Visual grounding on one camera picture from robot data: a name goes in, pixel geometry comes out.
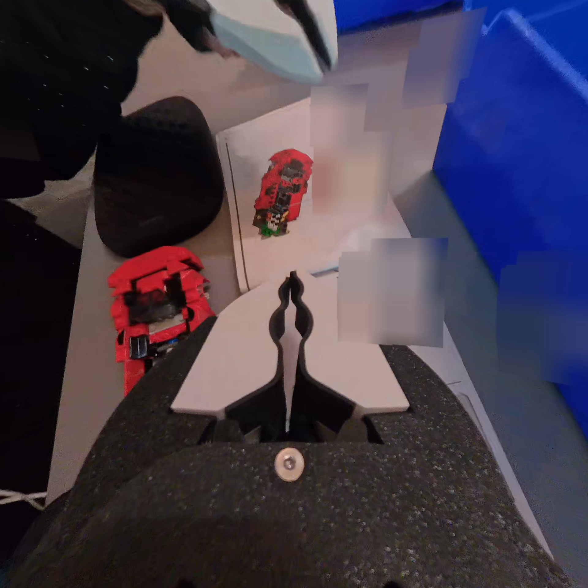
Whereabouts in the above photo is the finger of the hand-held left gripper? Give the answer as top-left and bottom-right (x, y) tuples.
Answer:
(304, 0), (340, 70)
(208, 0), (326, 84)

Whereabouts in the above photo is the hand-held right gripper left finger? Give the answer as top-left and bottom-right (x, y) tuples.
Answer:
(171, 275), (295, 420)

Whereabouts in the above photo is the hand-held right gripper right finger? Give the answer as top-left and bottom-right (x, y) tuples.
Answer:
(290, 270), (410, 420)

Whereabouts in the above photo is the red lego car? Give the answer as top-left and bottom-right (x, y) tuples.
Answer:
(108, 246), (217, 398)

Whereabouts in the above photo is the lego instruction booklet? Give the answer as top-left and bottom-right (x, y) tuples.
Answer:
(215, 69), (554, 559)

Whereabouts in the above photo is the black honeycomb cushion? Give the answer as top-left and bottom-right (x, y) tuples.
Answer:
(93, 96), (226, 259)

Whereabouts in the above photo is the large blue plastic bin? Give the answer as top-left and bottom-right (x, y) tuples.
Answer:
(432, 0), (588, 438)

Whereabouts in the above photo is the white cable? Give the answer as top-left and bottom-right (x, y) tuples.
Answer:
(0, 488), (47, 510)

